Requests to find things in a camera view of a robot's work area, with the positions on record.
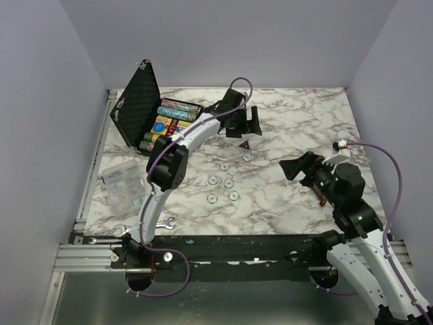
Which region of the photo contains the blue white poker chip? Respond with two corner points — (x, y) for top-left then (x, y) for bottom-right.
(220, 162), (230, 171)
(208, 175), (219, 186)
(206, 193), (219, 204)
(228, 191), (240, 201)
(223, 179), (234, 189)
(242, 153), (252, 162)

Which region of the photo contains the clear plastic screw box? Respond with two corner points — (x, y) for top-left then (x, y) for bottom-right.
(102, 159), (145, 216)

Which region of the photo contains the red triangular dealer button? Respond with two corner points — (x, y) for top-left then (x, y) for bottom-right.
(238, 140), (251, 151)

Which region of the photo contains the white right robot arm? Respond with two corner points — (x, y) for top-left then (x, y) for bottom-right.
(279, 152), (432, 324)

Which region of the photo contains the black mounting base plate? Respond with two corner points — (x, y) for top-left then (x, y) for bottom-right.
(82, 235), (338, 289)

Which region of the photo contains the black poker set case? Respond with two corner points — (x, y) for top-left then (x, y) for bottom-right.
(109, 59), (204, 158)

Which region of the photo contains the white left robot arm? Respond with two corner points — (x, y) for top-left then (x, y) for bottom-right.
(122, 87), (262, 267)

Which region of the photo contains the red handled tool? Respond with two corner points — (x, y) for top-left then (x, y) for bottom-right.
(312, 186), (327, 207)

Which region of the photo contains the aluminium extrusion rail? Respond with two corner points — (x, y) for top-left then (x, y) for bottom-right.
(53, 244), (118, 272)

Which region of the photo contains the silver combination wrench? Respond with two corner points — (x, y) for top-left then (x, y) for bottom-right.
(112, 217), (177, 237)

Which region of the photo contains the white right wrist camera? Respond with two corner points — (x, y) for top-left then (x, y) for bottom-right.
(322, 140), (350, 166)

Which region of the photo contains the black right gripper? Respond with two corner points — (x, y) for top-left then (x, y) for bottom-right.
(280, 150), (342, 207)

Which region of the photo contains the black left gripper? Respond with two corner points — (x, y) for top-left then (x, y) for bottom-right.
(227, 106), (260, 139)

